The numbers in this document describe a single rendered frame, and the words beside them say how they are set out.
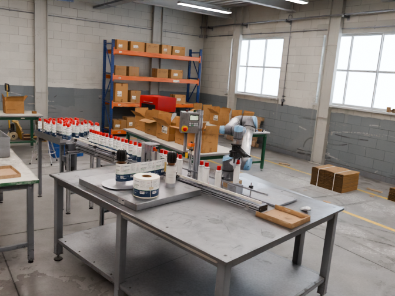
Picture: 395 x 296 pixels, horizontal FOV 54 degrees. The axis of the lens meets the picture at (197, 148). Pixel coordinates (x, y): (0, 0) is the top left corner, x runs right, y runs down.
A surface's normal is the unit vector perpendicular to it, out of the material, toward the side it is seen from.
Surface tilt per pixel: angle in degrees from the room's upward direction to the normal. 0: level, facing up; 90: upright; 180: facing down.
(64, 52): 90
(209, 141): 91
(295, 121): 90
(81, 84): 90
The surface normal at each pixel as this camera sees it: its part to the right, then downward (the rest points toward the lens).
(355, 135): -0.82, 0.05
